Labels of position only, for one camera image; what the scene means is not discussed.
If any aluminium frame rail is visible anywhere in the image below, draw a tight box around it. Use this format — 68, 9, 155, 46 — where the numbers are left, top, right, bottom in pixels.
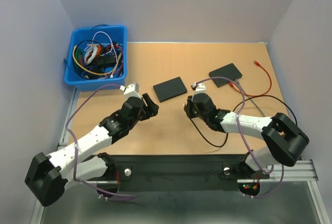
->
76, 157, 318, 182

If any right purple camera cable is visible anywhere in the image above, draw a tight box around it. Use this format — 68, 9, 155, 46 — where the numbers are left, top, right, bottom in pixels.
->
194, 77, 285, 199

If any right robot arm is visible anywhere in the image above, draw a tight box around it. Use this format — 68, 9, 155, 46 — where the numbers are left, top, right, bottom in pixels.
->
184, 93, 309, 177

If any blue plastic bin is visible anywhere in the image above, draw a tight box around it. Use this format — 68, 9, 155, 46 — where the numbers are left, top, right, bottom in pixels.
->
64, 25, 128, 91

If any purple camera cable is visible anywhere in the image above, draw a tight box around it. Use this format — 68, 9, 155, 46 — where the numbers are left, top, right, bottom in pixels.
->
64, 85, 137, 201
194, 77, 285, 199

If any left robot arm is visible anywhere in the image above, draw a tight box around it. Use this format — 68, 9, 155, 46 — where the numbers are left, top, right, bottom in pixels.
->
24, 93, 159, 206

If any black adapter in bin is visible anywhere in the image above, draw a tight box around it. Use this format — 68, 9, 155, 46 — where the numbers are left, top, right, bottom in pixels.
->
92, 54, 117, 67

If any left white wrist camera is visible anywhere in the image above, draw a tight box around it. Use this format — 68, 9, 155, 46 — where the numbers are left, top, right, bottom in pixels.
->
119, 82, 142, 100

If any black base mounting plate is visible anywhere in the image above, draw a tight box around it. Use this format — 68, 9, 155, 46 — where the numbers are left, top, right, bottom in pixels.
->
92, 152, 267, 192

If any white coiled cable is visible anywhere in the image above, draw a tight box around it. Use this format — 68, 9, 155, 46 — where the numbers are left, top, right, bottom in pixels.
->
83, 31, 115, 65

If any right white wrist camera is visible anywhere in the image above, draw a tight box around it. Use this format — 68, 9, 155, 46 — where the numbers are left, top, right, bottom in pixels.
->
191, 83, 206, 95

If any yellow cable in bin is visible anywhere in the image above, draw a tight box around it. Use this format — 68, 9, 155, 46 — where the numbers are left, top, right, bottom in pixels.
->
72, 46, 125, 79

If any grey ethernet cable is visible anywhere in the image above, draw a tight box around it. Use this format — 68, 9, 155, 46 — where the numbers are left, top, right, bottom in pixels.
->
234, 80, 267, 117

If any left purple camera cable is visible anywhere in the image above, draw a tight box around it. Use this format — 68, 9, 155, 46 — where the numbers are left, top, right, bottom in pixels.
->
64, 85, 137, 201

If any black network switch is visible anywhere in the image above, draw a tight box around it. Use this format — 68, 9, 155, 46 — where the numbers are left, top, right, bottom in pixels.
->
209, 63, 242, 88
153, 77, 187, 103

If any red ethernet cable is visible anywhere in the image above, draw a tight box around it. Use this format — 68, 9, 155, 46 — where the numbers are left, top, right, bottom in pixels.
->
229, 60, 272, 97

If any black ethernet cable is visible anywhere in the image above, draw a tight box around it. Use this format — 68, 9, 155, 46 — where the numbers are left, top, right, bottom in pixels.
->
189, 96, 298, 147

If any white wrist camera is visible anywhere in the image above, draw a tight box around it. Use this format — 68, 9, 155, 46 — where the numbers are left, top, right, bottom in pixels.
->
191, 83, 206, 95
119, 82, 142, 100

